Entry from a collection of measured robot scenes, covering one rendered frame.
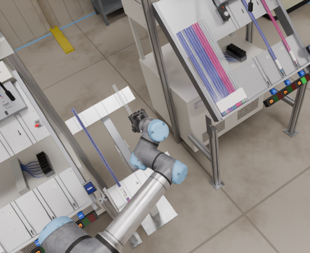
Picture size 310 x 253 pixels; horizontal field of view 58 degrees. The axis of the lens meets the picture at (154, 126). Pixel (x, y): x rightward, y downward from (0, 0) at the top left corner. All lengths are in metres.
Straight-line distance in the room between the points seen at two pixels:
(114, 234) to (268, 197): 1.42
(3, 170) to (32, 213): 0.58
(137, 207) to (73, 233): 0.21
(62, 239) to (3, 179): 1.07
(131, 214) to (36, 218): 0.67
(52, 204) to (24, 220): 0.14
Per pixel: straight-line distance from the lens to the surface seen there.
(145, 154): 1.02
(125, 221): 0.91
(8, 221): 1.51
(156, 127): 1.00
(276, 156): 2.31
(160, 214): 2.10
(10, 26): 4.56
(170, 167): 0.97
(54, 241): 0.96
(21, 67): 1.49
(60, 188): 1.44
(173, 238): 2.03
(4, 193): 1.88
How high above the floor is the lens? 1.91
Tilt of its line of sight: 48 degrees down
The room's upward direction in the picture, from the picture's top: 18 degrees counter-clockwise
